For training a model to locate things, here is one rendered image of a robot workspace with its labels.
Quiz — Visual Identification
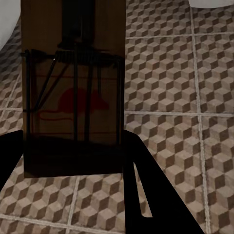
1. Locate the mousetrap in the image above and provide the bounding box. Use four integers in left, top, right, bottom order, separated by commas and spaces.
20, 0, 126, 178

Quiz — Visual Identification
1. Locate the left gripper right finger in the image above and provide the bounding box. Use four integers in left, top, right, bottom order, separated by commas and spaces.
122, 130, 205, 234

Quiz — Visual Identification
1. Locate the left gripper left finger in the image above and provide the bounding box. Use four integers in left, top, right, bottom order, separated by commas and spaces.
0, 130, 23, 192

